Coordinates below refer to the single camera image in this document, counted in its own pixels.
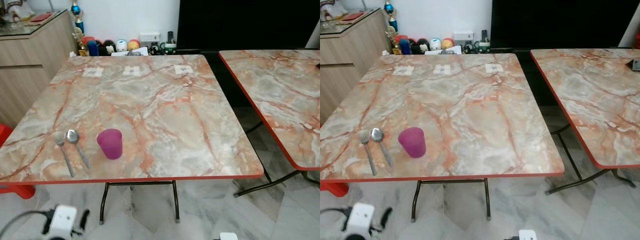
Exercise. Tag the green and white mug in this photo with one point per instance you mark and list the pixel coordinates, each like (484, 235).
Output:
(170, 48)
(483, 47)

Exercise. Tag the white figurine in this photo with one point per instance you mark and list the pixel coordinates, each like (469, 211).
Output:
(332, 7)
(15, 10)

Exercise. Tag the orange round toy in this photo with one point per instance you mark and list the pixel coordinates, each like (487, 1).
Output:
(133, 45)
(447, 43)

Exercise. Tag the blue trophy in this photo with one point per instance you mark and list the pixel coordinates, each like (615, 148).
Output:
(76, 10)
(390, 9)

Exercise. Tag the white paper sticker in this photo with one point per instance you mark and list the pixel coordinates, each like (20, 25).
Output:
(494, 68)
(442, 69)
(403, 70)
(131, 71)
(183, 69)

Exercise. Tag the light wooden cabinet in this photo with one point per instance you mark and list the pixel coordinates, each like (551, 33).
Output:
(350, 60)
(30, 65)

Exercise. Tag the red and blue toy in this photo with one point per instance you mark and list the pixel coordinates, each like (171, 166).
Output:
(404, 44)
(90, 45)

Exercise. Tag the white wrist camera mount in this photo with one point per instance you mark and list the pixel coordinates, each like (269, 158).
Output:
(527, 234)
(228, 236)
(361, 220)
(63, 220)

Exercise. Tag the white round toy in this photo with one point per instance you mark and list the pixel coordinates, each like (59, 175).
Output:
(435, 43)
(121, 45)

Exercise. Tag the white wall socket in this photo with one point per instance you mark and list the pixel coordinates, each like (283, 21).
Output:
(149, 37)
(463, 36)

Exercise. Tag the white paper card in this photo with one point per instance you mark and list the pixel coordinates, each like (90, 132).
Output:
(451, 50)
(131, 52)

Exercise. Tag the black plush toy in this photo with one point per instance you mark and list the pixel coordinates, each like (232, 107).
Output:
(421, 46)
(107, 47)

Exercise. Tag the purple plastic cup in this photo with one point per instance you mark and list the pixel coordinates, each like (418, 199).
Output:
(110, 144)
(413, 142)

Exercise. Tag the silver metal spoon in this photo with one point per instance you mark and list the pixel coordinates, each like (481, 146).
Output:
(73, 135)
(376, 134)

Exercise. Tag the silver metal fork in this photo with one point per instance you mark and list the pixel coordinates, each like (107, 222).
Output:
(65, 155)
(369, 152)

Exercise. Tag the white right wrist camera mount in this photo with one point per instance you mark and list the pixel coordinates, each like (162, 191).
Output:
(228, 236)
(527, 234)

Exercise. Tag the black metal table legs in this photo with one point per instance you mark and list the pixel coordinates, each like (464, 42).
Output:
(487, 199)
(575, 182)
(265, 184)
(175, 200)

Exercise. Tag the red packet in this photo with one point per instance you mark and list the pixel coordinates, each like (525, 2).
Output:
(41, 17)
(353, 16)

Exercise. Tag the black remote control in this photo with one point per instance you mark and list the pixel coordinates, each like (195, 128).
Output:
(170, 36)
(484, 35)

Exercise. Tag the small gold trophy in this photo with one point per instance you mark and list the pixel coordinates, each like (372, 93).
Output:
(393, 40)
(79, 42)

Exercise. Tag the large black screen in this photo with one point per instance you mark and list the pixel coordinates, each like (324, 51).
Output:
(555, 22)
(247, 25)

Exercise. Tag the red plastic stool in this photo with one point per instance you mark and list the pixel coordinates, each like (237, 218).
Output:
(334, 188)
(15, 190)

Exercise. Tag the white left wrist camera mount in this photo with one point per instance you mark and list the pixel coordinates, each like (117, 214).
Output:
(63, 220)
(361, 220)

